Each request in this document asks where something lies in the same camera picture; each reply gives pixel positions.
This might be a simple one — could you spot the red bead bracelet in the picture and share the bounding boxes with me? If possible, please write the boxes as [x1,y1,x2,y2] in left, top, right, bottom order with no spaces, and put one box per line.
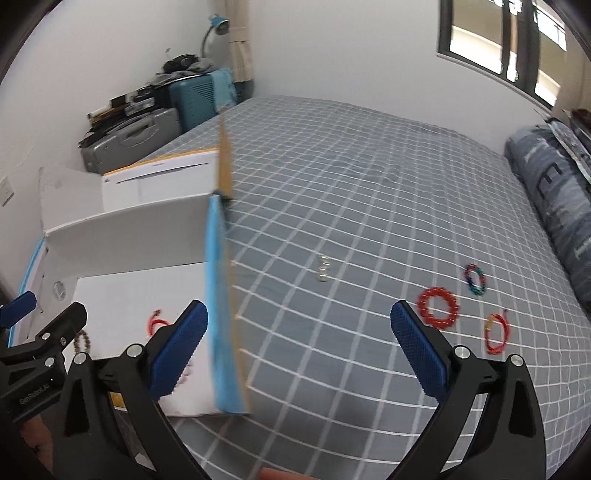
[417,286,462,330]

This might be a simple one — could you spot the light blue towel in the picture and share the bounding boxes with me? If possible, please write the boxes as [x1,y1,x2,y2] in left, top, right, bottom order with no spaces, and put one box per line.
[208,68,238,113]

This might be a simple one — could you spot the patterned pillow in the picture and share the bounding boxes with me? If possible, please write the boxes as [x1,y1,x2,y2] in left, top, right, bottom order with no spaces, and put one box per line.
[536,116,590,184]

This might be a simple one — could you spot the black framed window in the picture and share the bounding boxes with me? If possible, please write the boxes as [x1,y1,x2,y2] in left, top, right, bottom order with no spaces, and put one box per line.
[438,0,568,108]

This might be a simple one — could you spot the grey hard suitcase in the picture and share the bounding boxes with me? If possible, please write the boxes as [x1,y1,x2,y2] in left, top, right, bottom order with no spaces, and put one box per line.
[79,108,181,175]

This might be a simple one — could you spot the left hand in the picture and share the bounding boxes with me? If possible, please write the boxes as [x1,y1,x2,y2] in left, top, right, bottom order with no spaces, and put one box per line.
[20,415,53,470]

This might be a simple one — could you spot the pile of dark clothes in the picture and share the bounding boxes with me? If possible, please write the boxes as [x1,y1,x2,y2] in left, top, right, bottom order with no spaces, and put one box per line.
[148,54,214,87]

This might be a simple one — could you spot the multicolour bead bracelet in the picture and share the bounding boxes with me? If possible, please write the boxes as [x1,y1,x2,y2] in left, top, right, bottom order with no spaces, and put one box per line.
[464,262,488,297]

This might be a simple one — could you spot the brown bead bracelet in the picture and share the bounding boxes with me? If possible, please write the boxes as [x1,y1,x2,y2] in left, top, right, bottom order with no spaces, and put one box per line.
[72,328,93,358]

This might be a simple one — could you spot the blue grey patterned duvet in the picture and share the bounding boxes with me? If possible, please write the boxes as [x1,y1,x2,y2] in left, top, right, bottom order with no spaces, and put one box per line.
[504,126,590,311]

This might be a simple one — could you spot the red cord bracelet in box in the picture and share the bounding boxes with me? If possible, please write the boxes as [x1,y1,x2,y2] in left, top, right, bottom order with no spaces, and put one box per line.
[147,309,172,337]

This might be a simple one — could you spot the white cardboard box blue yellow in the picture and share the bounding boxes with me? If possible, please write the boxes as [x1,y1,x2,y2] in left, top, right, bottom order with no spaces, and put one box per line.
[9,129,249,417]

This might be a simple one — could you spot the white wall socket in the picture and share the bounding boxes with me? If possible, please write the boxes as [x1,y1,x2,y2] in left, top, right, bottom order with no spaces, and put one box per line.
[0,176,14,207]

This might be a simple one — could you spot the red cord bracelet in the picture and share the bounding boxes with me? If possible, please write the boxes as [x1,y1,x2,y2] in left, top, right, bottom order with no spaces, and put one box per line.
[483,309,512,355]
[147,309,172,337]

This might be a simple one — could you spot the beige curtain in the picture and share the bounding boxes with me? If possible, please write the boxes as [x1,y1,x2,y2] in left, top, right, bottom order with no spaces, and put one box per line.
[224,0,253,83]

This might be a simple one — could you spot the blue desk lamp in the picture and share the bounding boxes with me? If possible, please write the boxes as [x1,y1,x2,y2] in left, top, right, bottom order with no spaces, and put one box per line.
[200,14,229,58]

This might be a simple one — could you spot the grey checked bed sheet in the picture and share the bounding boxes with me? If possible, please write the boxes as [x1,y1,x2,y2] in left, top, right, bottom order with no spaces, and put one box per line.
[163,97,590,479]

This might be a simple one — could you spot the right hand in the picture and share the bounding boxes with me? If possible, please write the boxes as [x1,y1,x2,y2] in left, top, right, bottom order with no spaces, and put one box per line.
[259,468,317,480]

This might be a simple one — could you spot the teal hard suitcase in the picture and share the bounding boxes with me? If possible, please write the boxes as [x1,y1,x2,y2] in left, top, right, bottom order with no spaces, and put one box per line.
[167,73,218,132]

